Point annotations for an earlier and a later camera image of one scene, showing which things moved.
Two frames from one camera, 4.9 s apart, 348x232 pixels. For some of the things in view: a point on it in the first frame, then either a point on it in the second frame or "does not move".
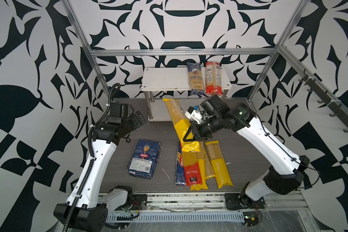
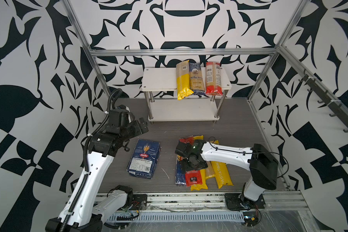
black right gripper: (195, 133) to (198, 166)
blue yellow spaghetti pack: (196, 82) does not move
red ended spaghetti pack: (213, 79) does not move
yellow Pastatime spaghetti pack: (218, 164) does not move
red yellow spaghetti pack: (192, 170) does not move
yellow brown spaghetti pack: (181, 124) to (182, 71)
